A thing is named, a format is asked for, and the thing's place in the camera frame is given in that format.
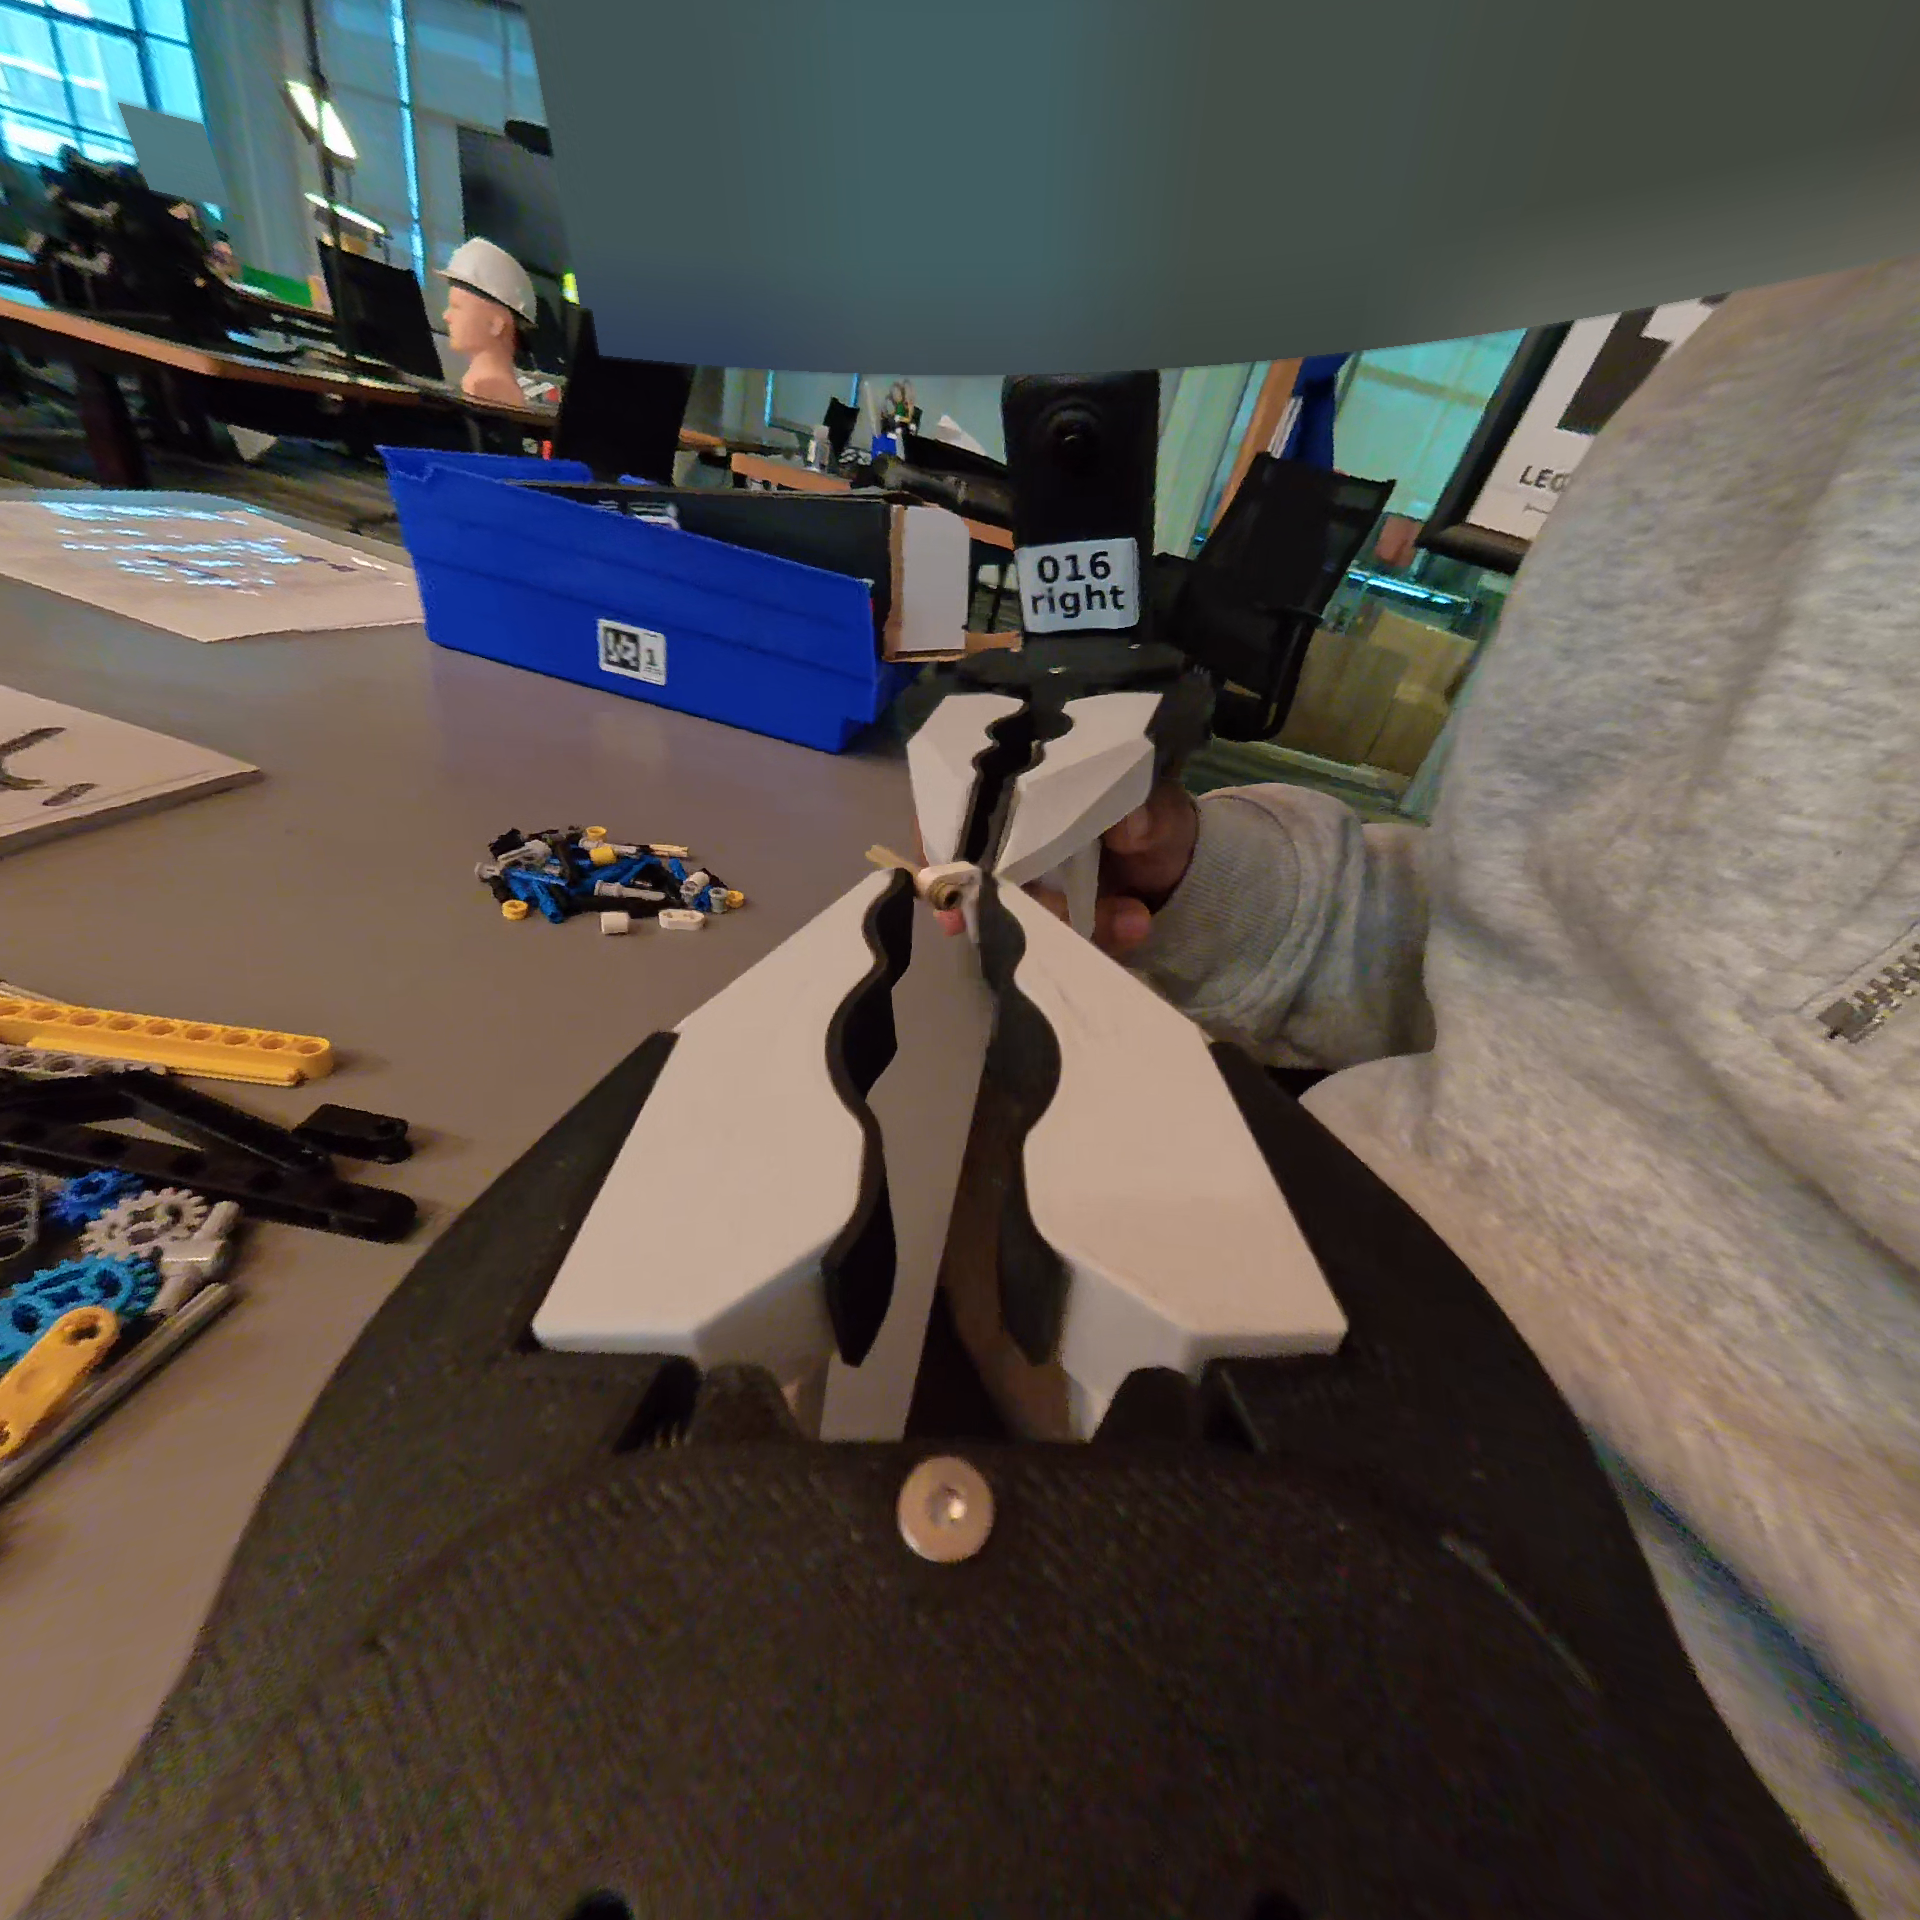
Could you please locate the cluttered wooden desk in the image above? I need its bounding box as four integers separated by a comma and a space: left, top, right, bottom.
727, 381, 1021, 554

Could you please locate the blue plastic bin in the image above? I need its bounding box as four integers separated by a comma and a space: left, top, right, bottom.
376, 445, 920, 754

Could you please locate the stack of cardboard boxes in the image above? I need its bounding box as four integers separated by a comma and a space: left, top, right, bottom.
1276, 598, 1489, 823

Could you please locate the black computer monitor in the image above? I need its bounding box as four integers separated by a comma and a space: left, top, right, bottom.
316, 239, 448, 381

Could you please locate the person's right forearm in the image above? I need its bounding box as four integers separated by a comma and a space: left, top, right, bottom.
1131, 783, 1449, 1070

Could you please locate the large dark wall screen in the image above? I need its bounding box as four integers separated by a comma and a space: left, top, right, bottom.
454, 123, 560, 288

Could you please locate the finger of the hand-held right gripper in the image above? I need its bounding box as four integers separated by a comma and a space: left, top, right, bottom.
990, 693, 1161, 935
907, 698, 1009, 880

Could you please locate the white hard hat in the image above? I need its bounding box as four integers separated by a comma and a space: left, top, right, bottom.
437, 236, 540, 330

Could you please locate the instruction booklet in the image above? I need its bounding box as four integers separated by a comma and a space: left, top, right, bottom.
0, 680, 264, 862

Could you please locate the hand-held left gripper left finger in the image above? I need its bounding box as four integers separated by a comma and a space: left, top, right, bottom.
533, 871, 920, 1443

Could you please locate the black mesh office chair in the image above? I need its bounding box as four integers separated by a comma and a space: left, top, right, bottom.
1161, 450, 1397, 747

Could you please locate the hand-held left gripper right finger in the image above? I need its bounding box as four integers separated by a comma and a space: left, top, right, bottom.
975, 877, 1350, 1444

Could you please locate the framed white poster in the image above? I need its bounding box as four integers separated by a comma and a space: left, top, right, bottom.
1415, 292, 1729, 568

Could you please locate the long wooden office desk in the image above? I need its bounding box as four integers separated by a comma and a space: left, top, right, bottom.
0, 292, 723, 459

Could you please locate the mannequin head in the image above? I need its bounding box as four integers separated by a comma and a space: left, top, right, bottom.
440, 282, 531, 404

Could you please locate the printed cardboard box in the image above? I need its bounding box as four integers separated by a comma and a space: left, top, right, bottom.
516, 483, 975, 663

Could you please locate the pile of large lego beams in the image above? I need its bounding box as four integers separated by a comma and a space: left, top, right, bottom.
0, 982, 423, 1502

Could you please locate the printed paper sheet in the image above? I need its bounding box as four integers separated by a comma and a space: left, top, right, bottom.
0, 487, 424, 644

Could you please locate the pile of small lego pins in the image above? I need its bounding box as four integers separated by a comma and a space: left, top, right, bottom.
478, 823, 748, 940

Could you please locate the person's right hand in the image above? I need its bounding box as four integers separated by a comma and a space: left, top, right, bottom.
1083, 779, 1201, 958

